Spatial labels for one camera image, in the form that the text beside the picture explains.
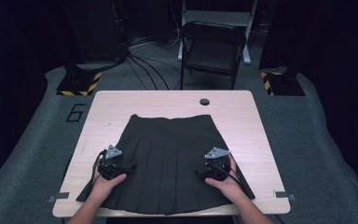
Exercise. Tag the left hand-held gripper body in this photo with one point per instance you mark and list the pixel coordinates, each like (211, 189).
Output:
(109, 168)

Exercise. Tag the person's left hand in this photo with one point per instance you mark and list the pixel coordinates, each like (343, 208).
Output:
(104, 188)

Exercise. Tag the black pleated skirt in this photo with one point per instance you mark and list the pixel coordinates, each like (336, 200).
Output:
(167, 161)

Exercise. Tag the dark equipment cabinet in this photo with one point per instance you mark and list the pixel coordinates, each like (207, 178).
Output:
(93, 28)

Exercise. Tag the white metal stand frame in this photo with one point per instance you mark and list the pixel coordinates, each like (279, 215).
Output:
(248, 37)

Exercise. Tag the person's right hand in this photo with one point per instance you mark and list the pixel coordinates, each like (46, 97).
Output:
(231, 186)

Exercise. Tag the black tape floor marking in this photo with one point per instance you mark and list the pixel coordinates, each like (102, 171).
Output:
(76, 112)

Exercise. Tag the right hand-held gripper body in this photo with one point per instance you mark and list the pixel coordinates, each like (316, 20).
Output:
(216, 169)

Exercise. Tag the black stand base striped edge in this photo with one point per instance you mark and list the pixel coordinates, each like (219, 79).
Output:
(284, 84)
(77, 82)

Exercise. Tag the grey tape piece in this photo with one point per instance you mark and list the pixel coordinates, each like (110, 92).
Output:
(59, 196)
(283, 195)

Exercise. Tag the black folding chair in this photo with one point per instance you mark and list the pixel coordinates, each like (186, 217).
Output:
(211, 53)

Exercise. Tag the dark curtain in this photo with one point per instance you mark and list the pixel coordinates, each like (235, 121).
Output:
(9, 77)
(338, 62)

